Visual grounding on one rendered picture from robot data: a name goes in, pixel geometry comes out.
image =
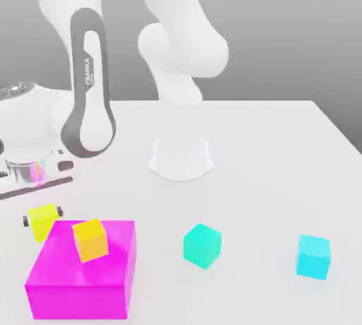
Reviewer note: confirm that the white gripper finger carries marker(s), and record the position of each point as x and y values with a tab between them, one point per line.
25	221
59	212

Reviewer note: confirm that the small yellow cube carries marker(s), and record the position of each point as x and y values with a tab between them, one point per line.
41	220

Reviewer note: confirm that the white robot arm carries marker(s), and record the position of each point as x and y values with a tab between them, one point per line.
181	48

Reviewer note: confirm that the small orange cube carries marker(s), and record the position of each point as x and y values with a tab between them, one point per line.
90	241

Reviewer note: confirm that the small turquoise cube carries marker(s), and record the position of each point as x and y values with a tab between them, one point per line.
201	246

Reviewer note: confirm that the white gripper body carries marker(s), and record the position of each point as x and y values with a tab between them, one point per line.
34	193

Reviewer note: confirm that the large magenta box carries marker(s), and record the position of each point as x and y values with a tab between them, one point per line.
76	296

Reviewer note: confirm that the small cyan cube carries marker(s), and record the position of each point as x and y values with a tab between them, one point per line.
313	258

